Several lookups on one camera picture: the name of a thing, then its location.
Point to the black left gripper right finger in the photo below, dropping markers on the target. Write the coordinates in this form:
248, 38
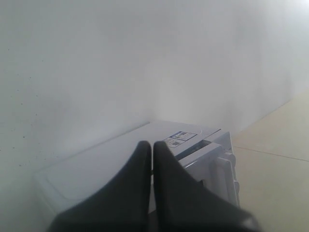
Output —
184, 205

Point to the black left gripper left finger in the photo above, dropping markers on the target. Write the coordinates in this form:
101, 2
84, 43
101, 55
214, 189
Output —
120, 206

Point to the white microwave door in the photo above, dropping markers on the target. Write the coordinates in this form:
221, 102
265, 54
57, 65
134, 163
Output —
213, 168

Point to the white Midea microwave body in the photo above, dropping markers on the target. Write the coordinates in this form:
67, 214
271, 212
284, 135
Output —
71, 181

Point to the blue white info sticker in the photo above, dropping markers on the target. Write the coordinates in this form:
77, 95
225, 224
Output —
179, 138

